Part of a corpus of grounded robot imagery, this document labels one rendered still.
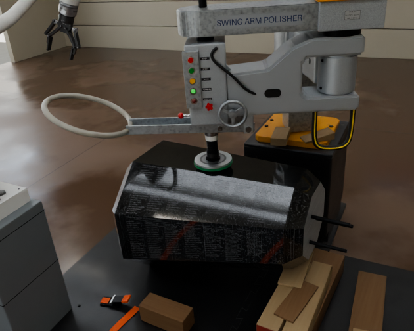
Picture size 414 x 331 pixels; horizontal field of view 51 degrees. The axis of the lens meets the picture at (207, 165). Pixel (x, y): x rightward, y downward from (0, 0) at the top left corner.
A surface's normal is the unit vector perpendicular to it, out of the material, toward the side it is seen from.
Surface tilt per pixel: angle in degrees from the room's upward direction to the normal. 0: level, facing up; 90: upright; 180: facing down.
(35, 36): 90
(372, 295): 0
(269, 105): 90
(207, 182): 45
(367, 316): 0
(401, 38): 90
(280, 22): 90
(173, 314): 0
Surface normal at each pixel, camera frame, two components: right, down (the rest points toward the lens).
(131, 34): -0.43, 0.44
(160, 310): -0.07, -0.89
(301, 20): -0.03, 0.46
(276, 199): -0.34, -0.32
